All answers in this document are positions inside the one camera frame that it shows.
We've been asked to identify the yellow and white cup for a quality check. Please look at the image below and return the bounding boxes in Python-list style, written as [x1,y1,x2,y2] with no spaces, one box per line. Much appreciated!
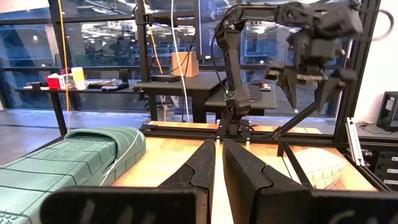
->
[71,67,88,91]

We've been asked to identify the black pole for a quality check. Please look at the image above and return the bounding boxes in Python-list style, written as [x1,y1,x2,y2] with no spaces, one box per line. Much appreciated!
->
[134,0,153,82]

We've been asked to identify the black power brick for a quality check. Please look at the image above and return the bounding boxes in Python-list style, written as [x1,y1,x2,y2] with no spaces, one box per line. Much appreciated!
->
[149,73,182,83]

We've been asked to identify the red box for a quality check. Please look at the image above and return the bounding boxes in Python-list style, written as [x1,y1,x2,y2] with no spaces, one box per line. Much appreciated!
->
[45,73,62,90]

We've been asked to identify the black aluminium table frame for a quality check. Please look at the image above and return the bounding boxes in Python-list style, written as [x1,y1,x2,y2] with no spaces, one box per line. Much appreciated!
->
[138,0,398,192]

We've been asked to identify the white cable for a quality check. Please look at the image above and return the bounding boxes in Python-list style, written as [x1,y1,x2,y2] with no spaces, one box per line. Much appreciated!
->
[170,0,191,123]

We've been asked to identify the silver aluminium rail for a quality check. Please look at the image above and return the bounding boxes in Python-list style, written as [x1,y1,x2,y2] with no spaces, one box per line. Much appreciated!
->
[345,117,367,167]

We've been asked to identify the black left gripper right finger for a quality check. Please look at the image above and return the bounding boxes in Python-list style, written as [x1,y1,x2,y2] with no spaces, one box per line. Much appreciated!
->
[222,138,312,224]

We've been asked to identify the green slipper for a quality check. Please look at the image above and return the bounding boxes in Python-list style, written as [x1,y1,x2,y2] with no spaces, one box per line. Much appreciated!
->
[0,126,147,224]

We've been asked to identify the black computer monitor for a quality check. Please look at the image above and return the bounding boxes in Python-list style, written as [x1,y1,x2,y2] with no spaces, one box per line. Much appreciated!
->
[193,0,215,60]

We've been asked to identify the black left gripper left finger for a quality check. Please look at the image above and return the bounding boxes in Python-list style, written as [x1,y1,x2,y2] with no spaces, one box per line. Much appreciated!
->
[157,139,217,203]

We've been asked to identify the yellow cable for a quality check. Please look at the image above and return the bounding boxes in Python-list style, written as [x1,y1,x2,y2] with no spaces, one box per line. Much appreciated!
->
[57,0,72,132]
[142,0,168,122]

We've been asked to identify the black side desk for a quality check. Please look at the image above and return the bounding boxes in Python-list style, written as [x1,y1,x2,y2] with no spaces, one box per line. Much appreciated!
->
[133,70,278,124]

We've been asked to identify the black drawer unit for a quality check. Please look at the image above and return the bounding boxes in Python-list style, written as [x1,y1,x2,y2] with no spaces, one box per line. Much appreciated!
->
[362,146,398,192]

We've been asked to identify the brown cardboard box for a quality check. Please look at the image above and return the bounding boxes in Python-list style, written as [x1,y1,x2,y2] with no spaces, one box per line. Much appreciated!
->
[171,51,200,78]

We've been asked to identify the grey slipper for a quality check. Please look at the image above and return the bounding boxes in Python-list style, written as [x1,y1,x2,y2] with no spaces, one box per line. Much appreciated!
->
[284,147,349,190]

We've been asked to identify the black computer case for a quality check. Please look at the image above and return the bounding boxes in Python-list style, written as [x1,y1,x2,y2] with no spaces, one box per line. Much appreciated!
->
[376,91,398,132]

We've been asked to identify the long black table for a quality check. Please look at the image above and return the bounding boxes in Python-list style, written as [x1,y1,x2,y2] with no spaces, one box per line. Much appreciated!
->
[14,81,146,137]

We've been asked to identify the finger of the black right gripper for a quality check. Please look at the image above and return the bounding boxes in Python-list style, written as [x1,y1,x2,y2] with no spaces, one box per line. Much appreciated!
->
[315,80,343,111]
[277,68,300,108]

